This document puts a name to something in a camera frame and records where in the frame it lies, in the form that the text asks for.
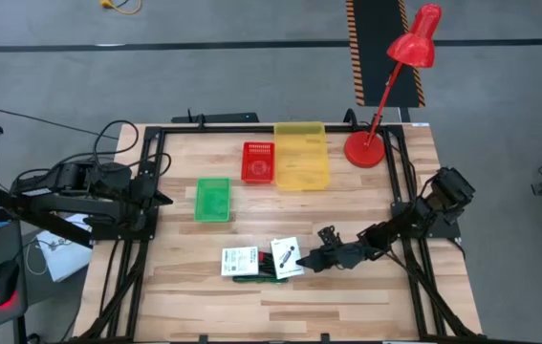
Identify white box with barcode label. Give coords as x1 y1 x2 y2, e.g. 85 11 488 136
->
220 246 260 278

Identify black hazard striped mat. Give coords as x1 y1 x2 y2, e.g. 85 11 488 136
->
345 0 427 109

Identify black flat bar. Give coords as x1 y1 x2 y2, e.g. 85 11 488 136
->
171 108 261 125

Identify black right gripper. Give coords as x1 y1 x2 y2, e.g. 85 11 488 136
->
295 241 370 274

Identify yellow translucent plastic bin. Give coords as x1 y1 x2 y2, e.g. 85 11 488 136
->
273 121 332 192

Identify black computer mouse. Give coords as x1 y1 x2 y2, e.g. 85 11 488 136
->
0 260 21 307

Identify green plastic basket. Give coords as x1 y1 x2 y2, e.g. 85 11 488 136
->
193 177 232 224

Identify red plastic basket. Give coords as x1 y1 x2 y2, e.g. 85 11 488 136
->
240 141 276 185

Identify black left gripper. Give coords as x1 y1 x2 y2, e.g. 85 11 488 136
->
129 172 174 214

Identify red desk lamp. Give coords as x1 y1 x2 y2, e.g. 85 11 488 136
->
343 3 443 169

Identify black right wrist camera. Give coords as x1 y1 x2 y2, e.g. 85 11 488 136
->
316 226 341 248

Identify green black braided cable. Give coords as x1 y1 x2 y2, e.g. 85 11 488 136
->
231 272 291 285

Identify white papers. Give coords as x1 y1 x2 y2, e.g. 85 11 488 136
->
35 213 94 283

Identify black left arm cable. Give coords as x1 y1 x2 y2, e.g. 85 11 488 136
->
91 118 174 178

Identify yellow cable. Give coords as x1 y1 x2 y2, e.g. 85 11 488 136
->
99 0 143 15

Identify white box with product picture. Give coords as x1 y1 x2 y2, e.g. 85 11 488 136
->
270 236 306 281

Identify black aluminium table frame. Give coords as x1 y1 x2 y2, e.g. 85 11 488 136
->
76 122 480 343

